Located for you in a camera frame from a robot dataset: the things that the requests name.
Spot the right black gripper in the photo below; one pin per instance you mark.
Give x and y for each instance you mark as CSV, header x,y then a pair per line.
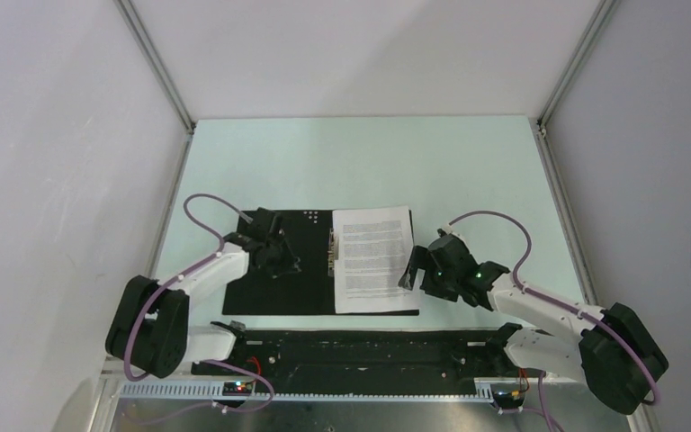
x,y
421,259

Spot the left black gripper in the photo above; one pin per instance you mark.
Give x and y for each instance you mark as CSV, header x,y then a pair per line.
x,y
289,265

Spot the red folder black inside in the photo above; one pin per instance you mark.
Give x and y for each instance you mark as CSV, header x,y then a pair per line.
x,y
323,262

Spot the printed paper sheet top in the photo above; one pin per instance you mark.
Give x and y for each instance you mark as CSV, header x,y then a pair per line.
x,y
373,247

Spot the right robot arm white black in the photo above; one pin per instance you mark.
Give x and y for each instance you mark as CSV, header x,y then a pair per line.
x,y
607,349

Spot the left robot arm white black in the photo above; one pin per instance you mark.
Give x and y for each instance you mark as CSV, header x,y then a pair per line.
x,y
151,330

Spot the metal folder clip mechanism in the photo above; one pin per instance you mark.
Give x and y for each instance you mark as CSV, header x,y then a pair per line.
x,y
332,252

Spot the left circuit board with leds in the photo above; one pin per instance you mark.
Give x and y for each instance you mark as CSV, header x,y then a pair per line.
x,y
237,389

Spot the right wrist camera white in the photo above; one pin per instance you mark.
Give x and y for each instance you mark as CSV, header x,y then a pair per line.
x,y
448,230

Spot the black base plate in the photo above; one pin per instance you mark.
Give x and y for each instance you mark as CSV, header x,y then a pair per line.
x,y
437,362

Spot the right circuit board with wires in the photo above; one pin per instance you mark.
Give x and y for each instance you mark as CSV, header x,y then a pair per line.
x,y
508,401

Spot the grey slotted cable duct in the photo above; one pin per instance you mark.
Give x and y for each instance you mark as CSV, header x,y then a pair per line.
x,y
211,391

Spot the left aluminium frame post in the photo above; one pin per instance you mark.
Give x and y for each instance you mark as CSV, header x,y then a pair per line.
x,y
140,34

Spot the aluminium frame post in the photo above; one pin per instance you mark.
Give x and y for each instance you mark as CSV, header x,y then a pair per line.
x,y
582,51
140,34

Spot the right aluminium frame post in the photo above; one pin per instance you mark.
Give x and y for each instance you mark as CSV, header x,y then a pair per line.
x,y
582,51

